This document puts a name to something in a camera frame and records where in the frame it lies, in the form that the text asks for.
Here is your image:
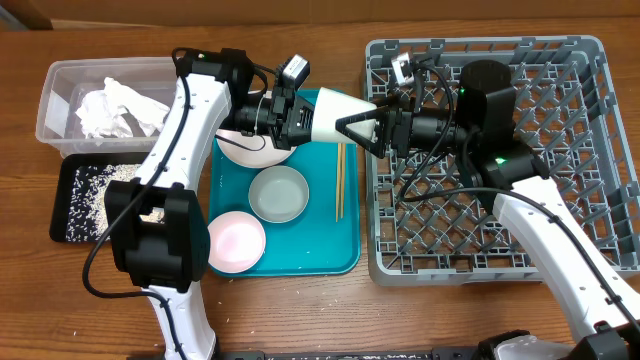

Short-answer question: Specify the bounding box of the small white cup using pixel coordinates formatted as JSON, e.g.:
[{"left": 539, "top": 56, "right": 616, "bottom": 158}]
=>
[{"left": 311, "top": 88, "right": 377, "bottom": 144}]

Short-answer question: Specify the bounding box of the wooden chopstick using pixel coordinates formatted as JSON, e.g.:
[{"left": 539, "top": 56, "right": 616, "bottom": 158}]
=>
[
  {"left": 335, "top": 143, "right": 343, "bottom": 222},
  {"left": 339, "top": 144, "right": 346, "bottom": 219}
]

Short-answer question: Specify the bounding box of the grey dishwasher rack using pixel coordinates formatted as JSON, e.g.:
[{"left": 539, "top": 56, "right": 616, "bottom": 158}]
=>
[{"left": 363, "top": 35, "right": 639, "bottom": 286}]

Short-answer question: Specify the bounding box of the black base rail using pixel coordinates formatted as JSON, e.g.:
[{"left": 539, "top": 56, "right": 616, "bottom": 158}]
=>
[{"left": 212, "top": 347, "right": 481, "bottom": 360}]

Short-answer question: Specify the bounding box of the small pink plate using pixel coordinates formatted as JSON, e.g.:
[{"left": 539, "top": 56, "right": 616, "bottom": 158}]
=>
[{"left": 208, "top": 211, "right": 266, "bottom": 274}]

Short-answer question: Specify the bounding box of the large white plate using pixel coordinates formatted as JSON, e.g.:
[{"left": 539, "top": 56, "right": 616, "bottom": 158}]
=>
[{"left": 215, "top": 129, "right": 296, "bottom": 169}]

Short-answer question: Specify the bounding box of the white napkin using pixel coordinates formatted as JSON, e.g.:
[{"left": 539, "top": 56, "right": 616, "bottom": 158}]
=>
[{"left": 75, "top": 77, "right": 169, "bottom": 139}]

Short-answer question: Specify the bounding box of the black food waste tray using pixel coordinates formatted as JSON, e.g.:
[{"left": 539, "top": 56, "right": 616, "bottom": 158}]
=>
[{"left": 49, "top": 152, "right": 147, "bottom": 243}]

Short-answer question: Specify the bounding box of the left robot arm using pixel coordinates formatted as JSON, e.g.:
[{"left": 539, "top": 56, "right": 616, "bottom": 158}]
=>
[{"left": 98, "top": 47, "right": 313, "bottom": 359}]

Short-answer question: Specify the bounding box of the grey bowl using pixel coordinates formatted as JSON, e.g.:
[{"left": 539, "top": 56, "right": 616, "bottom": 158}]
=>
[{"left": 248, "top": 165, "right": 310, "bottom": 224}]

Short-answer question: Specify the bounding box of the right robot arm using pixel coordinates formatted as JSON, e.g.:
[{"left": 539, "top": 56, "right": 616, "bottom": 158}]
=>
[{"left": 335, "top": 58, "right": 639, "bottom": 359}]

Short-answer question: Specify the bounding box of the teal serving tray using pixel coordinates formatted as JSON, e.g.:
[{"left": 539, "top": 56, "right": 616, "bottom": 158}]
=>
[{"left": 209, "top": 141, "right": 360, "bottom": 278}]

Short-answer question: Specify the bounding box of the clear plastic waste bin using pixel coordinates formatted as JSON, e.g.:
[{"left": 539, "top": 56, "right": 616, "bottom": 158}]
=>
[{"left": 35, "top": 57, "right": 184, "bottom": 157}]

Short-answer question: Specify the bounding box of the pile of rice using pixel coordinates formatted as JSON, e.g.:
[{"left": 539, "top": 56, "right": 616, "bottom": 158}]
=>
[{"left": 65, "top": 164, "right": 140, "bottom": 243}]

